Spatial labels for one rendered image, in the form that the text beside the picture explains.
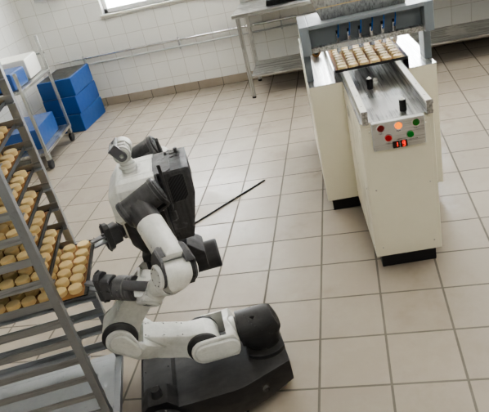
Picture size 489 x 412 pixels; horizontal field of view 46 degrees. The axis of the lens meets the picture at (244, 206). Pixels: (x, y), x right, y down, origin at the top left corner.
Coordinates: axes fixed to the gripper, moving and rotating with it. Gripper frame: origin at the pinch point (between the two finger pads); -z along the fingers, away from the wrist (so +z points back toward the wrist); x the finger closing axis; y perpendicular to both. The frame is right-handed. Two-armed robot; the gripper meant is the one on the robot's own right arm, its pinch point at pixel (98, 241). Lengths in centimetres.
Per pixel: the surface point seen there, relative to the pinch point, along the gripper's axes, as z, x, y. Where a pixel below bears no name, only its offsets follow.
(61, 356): -29, -54, -22
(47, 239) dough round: -17.4, 10.4, -2.4
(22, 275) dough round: -34.2, 10.4, 14.9
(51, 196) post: -7.7, 22.4, -10.1
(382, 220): 127, -47, 38
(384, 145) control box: 129, -5, 44
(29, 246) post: -30.5, 25.7, 28.8
